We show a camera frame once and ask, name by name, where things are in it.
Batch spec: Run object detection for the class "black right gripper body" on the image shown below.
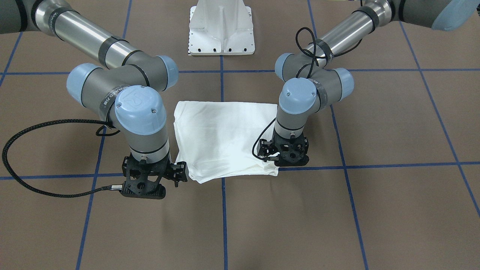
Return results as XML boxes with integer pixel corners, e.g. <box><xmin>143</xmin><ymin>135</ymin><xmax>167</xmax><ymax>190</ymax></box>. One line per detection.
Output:
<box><xmin>122</xmin><ymin>155</ymin><xmax>188</xmax><ymax>184</ymax></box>

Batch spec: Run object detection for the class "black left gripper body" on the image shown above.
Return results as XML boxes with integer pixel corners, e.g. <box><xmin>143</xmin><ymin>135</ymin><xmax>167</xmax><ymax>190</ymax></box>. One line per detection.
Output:
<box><xmin>259</xmin><ymin>131</ymin><xmax>310</xmax><ymax>160</ymax></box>

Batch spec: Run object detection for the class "white printed t-shirt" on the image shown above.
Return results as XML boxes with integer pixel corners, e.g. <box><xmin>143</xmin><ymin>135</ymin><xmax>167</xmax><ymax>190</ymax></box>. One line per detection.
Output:
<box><xmin>174</xmin><ymin>101</ymin><xmax>278</xmax><ymax>183</ymax></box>

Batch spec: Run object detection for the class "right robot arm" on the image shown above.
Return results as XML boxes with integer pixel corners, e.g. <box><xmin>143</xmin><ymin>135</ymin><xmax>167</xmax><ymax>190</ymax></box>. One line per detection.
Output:
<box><xmin>1</xmin><ymin>0</ymin><xmax>187</xmax><ymax>182</ymax></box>

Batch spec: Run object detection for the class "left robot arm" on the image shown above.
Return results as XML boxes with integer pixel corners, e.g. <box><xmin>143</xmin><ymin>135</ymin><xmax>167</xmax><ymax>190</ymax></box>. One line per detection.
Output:
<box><xmin>327</xmin><ymin>7</ymin><xmax>479</xmax><ymax>166</ymax></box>

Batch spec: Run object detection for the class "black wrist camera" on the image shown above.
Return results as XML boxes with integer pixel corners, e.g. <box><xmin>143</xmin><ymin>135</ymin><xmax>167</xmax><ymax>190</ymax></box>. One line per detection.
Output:
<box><xmin>274</xmin><ymin>144</ymin><xmax>310</xmax><ymax>167</ymax></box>

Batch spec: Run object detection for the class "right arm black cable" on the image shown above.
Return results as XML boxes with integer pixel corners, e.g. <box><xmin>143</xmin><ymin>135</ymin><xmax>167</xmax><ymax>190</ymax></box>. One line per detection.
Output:
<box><xmin>2</xmin><ymin>118</ymin><xmax>124</xmax><ymax>198</ymax></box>

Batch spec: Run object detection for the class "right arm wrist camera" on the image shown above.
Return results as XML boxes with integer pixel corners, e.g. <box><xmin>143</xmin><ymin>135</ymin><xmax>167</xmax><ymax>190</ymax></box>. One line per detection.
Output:
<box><xmin>119</xmin><ymin>177</ymin><xmax>166</xmax><ymax>200</ymax></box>

